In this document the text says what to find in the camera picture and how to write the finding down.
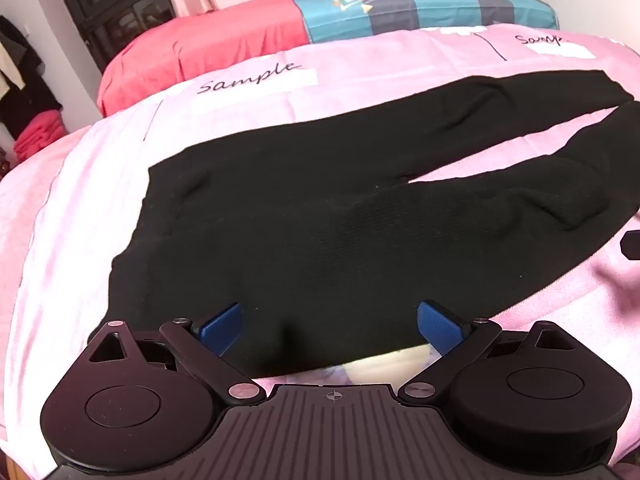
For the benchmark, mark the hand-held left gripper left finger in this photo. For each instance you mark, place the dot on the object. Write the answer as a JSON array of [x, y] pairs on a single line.
[[220, 324]]

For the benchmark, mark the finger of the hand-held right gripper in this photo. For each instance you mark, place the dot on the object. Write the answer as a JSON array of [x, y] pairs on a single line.
[[631, 245]]

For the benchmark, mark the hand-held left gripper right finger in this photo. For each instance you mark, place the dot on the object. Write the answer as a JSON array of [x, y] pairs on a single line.
[[440, 325]]

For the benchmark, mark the black pants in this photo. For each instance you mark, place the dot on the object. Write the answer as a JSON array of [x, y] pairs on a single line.
[[320, 210]]

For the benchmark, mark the pink printed blanket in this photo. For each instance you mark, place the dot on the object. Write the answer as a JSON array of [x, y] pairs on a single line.
[[75, 200]]

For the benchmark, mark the red cloth pile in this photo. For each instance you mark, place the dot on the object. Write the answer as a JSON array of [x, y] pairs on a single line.
[[40, 132]]

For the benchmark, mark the red bed sheet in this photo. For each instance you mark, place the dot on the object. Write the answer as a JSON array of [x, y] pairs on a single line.
[[200, 45]]

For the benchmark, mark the blue grey striped pillow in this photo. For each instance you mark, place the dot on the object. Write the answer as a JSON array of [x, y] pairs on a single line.
[[425, 5]]

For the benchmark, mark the dark hanging clothes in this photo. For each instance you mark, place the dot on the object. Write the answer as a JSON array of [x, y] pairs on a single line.
[[22, 75]]

